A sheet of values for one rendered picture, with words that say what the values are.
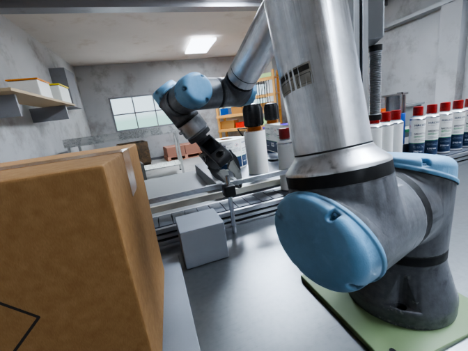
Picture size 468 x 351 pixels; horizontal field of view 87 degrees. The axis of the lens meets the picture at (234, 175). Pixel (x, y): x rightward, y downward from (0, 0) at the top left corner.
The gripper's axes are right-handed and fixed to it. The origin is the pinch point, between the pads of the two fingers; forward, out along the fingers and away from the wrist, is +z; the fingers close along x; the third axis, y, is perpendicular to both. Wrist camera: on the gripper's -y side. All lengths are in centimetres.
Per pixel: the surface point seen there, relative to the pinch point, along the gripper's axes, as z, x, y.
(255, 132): -2.4, -21.7, 23.9
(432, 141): 40, -71, -2
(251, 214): 7.4, 3.2, -5.4
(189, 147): 93, -40, 684
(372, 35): -14, -48, -17
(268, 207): 9.8, -2.0, -5.2
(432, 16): 113, -478, 267
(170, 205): -8.1, 19.7, 3.1
